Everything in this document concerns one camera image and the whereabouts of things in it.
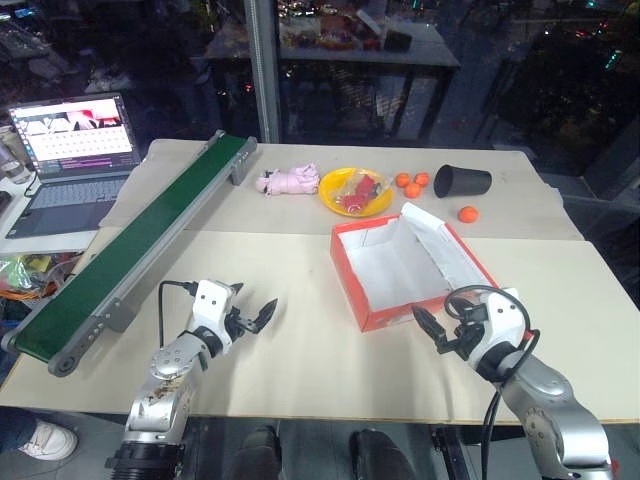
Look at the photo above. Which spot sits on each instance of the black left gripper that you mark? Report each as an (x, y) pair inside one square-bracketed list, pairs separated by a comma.
[(240, 326)]

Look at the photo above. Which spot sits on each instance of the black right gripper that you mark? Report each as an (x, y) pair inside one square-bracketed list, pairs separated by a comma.
[(462, 341)]

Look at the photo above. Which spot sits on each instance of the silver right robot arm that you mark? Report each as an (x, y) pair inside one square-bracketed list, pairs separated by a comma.
[(545, 390)]

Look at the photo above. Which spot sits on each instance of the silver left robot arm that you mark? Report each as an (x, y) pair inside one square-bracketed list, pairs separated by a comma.
[(170, 370)]

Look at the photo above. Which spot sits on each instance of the orange cardboard box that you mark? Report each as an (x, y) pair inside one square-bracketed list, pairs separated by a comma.
[(390, 260)]

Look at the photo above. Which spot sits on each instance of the black box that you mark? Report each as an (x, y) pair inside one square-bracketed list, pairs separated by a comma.
[(397, 40)]

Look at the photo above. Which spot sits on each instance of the pink plush toy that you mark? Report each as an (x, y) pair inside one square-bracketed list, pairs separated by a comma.
[(292, 181)]

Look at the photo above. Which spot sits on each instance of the yellow plate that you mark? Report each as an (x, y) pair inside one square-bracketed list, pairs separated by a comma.
[(330, 189)]

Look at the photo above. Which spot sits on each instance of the dark rounded shape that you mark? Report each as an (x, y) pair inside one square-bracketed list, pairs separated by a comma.
[(257, 452), (380, 455)]

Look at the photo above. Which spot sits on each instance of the black cup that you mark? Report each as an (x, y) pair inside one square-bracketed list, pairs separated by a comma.
[(462, 182)]

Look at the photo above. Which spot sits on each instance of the clear bag of red items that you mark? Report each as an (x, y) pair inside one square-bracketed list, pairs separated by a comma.
[(357, 192)]

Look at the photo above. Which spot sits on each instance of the grey metal pillar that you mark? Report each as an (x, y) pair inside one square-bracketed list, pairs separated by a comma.
[(262, 75)]

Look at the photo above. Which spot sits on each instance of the colourful bag clutter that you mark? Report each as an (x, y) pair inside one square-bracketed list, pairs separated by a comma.
[(25, 275)]

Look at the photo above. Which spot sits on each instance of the grey open laptop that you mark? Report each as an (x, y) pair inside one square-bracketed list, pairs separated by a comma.
[(75, 140)]

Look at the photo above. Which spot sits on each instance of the white sneaker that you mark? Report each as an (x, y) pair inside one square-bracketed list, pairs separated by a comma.
[(47, 440)]

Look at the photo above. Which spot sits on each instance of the grey background table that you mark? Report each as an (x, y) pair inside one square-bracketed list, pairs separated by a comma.
[(350, 56)]

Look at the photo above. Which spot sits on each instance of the blue jeans leg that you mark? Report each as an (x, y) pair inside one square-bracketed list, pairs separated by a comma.
[(15, 430)]

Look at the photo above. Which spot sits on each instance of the clear plastic bottle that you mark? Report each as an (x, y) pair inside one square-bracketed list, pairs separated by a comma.
[(12, 165)]

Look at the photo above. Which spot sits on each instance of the colourful goods pile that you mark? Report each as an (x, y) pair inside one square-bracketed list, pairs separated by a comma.
[(320, 32)]

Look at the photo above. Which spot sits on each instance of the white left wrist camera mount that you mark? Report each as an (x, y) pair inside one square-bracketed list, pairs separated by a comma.
[(212, 302)]

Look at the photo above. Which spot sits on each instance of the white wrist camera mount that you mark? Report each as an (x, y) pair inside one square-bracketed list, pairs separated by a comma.
[(502, 320), (212, 302)]

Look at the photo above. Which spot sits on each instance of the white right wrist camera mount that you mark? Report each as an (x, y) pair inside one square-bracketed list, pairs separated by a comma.
[(502, 320)]

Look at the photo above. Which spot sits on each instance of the green conveyor belt grey frame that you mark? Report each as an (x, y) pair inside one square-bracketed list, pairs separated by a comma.
[(150, 225)]

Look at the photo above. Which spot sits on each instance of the black table frame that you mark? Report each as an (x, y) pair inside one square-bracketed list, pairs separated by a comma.
[(450, 450)]

